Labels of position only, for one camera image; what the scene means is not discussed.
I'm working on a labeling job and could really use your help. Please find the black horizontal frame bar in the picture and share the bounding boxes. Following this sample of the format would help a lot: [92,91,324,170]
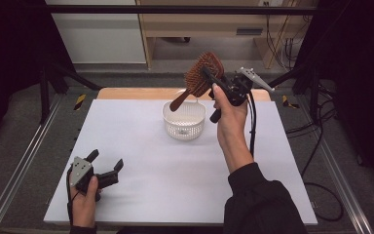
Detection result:
[43,4,317,15]

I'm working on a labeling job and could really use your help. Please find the black curtain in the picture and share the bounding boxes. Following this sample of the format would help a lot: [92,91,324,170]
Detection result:
[294,0,374,199]
[0,0,76,157]

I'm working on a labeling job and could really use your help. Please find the wooden table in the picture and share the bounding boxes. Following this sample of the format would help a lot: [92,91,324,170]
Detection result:
[96,87,272,102]

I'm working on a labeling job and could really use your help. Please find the left hand-held gripper cable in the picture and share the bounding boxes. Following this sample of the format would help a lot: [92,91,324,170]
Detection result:
[65,166,76,227]

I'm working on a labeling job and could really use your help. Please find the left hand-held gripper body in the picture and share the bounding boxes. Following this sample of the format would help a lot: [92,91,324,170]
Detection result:
[69,156,120,197]

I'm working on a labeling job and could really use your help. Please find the white foam board mat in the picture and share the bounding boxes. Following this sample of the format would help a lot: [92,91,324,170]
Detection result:
[43,98,318,226]

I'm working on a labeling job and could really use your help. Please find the right hand-held gripper cable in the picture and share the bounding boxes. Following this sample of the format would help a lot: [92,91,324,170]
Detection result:
[246,91,258,159]

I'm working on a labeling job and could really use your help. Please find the hanging black cables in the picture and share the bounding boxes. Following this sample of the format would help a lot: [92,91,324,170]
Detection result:
[263,0,308,71]

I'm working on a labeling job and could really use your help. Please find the person's left hand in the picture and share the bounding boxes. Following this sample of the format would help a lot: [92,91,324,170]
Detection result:
[68,175,102,227]

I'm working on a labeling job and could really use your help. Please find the yellow black striped tape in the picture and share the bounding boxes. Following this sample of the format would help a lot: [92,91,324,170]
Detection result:
[280,94,301,110]
[73,94,88,112]

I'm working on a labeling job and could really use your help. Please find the black floor cable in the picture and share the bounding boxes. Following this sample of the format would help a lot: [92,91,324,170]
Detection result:
[284,81,345,223]

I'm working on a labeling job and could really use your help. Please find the white cabinet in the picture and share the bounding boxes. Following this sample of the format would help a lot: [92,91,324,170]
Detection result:
[45,0,147,64]

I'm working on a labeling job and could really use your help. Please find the light wooden desk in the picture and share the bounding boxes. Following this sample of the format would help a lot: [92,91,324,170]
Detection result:
[135,0,319,70]

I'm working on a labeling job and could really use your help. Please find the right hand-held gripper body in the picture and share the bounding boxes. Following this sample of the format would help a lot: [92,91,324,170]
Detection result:
[209,66,276,124]

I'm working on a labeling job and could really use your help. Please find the white plastic basket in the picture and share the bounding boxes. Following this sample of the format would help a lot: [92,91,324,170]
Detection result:
[162,97,206,141]

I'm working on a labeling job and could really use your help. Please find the aluminium rail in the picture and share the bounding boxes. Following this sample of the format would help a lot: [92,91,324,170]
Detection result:
[296,97,374,234]
[0,94,63,234]

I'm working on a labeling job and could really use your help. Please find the black metal stand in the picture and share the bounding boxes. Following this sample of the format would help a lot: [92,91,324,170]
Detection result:
[38,60,103,125]
[256,60,321,125]

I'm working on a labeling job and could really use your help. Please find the person's right hand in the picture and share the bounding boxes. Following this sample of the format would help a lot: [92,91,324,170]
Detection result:
[211,83,250,149]

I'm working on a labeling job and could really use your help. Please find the brown wooden hairbrush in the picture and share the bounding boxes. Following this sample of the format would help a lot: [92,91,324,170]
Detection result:
[169,51,225,113]

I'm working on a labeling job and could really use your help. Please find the hand-held gripper cable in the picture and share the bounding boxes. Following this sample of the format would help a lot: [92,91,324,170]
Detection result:
[65,166,76,227]
[246,91,258,159]

